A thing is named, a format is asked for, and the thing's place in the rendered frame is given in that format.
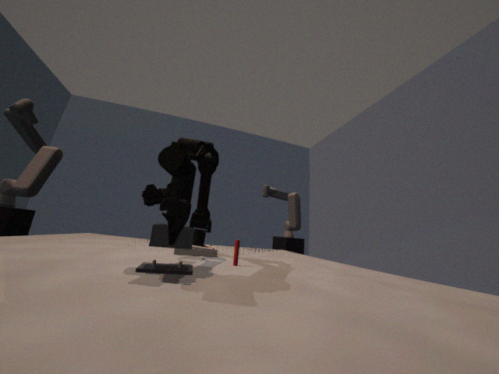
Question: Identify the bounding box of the red peg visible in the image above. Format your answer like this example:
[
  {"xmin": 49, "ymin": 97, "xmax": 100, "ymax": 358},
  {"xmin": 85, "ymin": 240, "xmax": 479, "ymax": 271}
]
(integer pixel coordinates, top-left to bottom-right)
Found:
[{"xmin": 233, "ymin": 239, "xmax": 240, "ymax": 266}]

